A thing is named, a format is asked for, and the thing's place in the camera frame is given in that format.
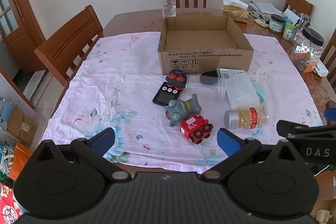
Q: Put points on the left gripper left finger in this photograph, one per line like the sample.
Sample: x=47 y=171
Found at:
x=91 y=152

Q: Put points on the dark blue toy train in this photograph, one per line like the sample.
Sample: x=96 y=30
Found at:
x=176 y=79

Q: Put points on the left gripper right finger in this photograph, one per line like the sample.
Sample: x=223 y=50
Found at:
x=239 y=152

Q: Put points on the large clear jar black lid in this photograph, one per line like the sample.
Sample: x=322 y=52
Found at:
x=308 y=47

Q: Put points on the grey toy elephant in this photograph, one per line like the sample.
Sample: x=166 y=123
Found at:
x=178 y=110

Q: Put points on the gold tissue pack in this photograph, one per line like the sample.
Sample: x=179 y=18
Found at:
x=235 y=9

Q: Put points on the frosted plastic container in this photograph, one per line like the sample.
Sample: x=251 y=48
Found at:
x=241 y=92

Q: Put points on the black digital timer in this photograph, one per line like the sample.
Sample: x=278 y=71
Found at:
x=166 y=93

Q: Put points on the clear plastic jar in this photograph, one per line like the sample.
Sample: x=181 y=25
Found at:
x=214 y=85

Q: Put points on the pink floral tablecloth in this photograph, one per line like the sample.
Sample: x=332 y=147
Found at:
x=115 y=87

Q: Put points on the wooden chair left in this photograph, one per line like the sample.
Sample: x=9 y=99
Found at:
x=63 y=53

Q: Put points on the stack of papers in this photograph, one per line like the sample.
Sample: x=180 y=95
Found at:
x=263 y=10

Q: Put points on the clear labelled card case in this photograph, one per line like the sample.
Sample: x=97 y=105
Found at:
x=226 y=73

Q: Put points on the jar of gold capsules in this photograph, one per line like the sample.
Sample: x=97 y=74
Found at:
x=249 y=118

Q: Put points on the open cardboard box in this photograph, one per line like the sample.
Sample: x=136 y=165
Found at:
x=202 y=43

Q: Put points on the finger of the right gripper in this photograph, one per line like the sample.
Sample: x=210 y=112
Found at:
x=330 y=114
x=291 y=130

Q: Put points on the black lid glass jar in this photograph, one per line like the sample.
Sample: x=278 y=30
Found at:
x=276 y=23

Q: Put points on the wooden door with panes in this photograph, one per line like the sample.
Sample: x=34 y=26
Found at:
x=21 y=34

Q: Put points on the orange medicine box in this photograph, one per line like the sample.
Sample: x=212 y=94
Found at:
x=317 y=67

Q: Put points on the green lid small bottle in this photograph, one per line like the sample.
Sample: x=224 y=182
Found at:
x=289 y=31

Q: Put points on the wooden chair far right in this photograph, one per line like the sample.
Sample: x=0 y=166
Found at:
x=298 y=6

